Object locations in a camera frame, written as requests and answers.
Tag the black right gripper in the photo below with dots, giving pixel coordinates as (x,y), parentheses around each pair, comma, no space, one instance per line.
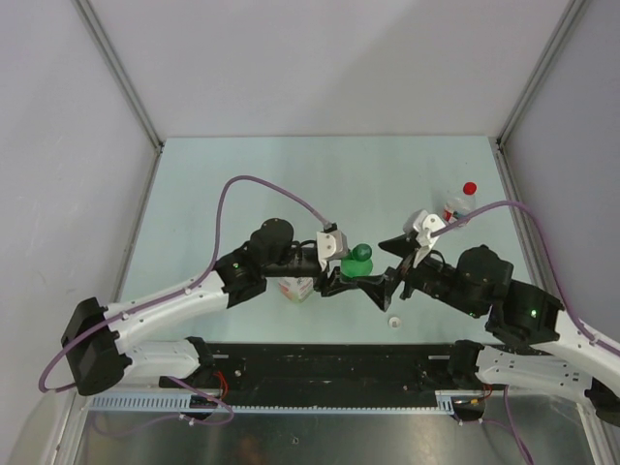
(381,292)

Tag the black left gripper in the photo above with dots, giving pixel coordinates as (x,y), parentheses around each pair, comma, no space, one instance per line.
(333,284)

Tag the green plastic bottle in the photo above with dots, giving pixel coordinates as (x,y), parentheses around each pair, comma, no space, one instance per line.
(352,267)

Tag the clear bottle with orange label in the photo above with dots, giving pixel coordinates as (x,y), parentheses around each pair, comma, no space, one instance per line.
(296,289)

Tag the clear bottle with red label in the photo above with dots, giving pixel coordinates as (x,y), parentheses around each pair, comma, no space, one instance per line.
(458,205)

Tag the red bottle cap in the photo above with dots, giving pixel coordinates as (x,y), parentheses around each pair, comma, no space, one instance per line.
(470,188)

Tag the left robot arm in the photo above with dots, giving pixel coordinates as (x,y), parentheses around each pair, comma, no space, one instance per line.
(106,345)

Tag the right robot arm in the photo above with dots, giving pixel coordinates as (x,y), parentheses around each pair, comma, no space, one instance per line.
(555,350)

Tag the white bottle cap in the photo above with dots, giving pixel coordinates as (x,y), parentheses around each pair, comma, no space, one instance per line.
(394,322)

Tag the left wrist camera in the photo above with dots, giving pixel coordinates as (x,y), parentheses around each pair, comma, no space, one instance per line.
(331,245)

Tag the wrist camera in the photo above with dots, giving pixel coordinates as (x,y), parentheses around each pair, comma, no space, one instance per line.
(420,226)
(331,245)

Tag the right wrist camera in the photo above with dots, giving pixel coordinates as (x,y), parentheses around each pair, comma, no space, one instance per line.
(420,226)

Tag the grey slotted cable duct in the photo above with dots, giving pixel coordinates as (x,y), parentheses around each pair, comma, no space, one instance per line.
(183,402)

